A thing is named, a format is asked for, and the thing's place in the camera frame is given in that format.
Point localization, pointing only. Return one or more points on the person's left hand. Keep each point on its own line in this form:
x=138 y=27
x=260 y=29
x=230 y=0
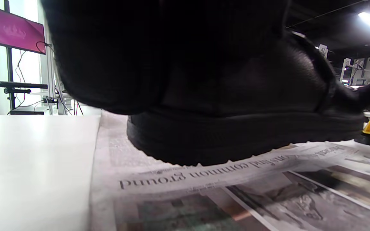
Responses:
x=124 y=48

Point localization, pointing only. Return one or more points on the black leather shoe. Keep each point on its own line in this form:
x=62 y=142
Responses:
x=236 y=134

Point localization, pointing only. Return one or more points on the printed newspaper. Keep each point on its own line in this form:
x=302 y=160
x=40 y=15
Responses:
x=188 y=192

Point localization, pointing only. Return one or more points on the white sign plate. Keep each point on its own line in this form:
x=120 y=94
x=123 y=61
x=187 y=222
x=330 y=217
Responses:
x=323 y=50

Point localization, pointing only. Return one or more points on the monitor with purple screen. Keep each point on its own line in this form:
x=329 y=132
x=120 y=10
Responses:
x=11 y=32

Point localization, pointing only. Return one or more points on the white aluminium frame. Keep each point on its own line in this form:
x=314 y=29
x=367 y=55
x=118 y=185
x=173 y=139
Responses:
x=50 y=73

